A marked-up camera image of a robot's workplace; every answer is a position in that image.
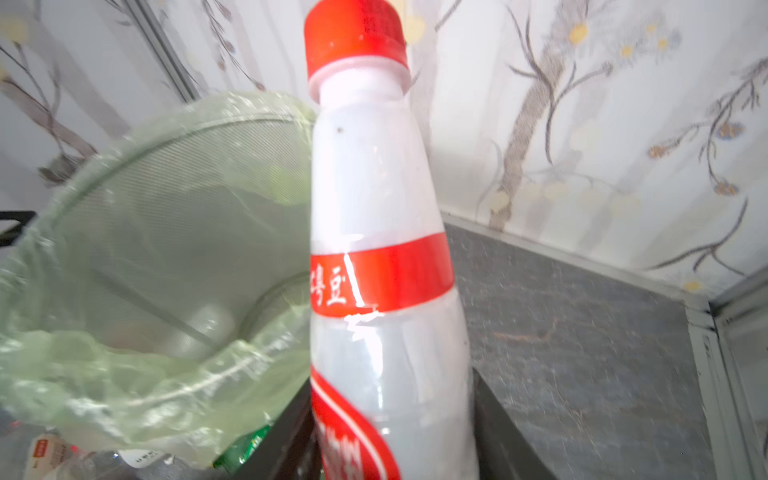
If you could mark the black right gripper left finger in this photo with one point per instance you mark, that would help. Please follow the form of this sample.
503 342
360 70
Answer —
290 450

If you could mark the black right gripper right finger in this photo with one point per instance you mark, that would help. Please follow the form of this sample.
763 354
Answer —
502 450

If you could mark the white bottle red cap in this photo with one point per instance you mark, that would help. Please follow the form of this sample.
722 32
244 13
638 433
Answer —
390 375

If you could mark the beige rectangular bottle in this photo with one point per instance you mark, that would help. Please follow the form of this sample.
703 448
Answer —
47 452

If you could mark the green translucent bin liner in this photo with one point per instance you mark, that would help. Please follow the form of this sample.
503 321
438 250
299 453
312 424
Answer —
105 399

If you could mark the green plastic waste bin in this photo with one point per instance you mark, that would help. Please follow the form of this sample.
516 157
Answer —
188 245

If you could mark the green soda bottle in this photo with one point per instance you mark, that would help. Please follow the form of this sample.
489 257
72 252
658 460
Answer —
238 453

